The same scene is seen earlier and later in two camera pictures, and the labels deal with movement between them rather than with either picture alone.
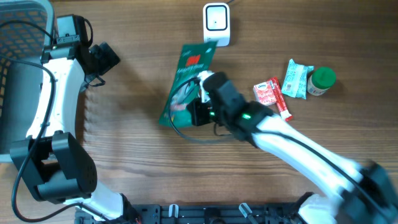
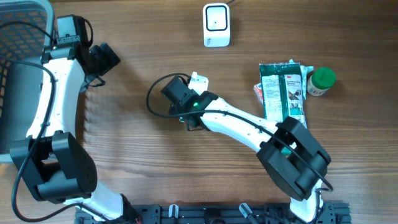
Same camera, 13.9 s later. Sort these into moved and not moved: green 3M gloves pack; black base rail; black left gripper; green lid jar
Moved: green 3M gloves pack
Not moved: black base rail; green lid jar; black left gripper
